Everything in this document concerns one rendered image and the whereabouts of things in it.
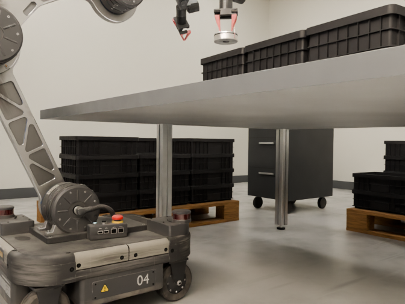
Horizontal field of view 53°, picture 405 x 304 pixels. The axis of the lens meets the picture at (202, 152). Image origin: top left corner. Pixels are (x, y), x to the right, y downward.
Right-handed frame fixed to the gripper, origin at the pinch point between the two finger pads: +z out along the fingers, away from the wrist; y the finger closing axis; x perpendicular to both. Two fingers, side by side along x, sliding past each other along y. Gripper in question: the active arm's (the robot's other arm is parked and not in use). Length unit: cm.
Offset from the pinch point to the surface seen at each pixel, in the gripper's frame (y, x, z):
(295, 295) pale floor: -27, 22, 105
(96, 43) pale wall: 153, -250, -64
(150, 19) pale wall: 104, -297, -104
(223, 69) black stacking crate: 0.2, 11.0, 18.4
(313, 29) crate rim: -29, 48, 14
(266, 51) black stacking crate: -15.8, 31.0, 16.3
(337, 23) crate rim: -35, 54, 14
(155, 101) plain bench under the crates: 14, 75, 39
